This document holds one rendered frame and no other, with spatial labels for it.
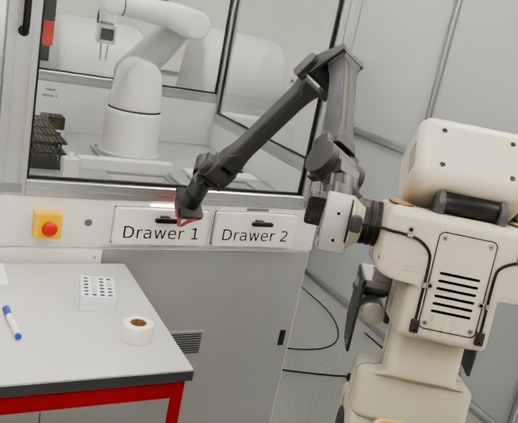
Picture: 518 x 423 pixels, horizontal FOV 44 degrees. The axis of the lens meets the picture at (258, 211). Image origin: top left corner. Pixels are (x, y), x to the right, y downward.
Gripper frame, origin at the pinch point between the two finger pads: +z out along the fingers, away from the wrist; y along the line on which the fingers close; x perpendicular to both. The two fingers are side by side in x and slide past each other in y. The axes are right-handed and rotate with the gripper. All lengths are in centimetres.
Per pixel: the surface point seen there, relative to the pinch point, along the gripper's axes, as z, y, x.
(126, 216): 1.9, 1.4, 15.3
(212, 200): -2.3, 6.4, -11.2
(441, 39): -4, 118, -162
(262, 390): 54, -35, -45
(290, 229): 3.0, 0.7, -40.2
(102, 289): -4.8, -25.8, 26.7
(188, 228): 4.1, -0.1, -4.3
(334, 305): 141, 43, -157
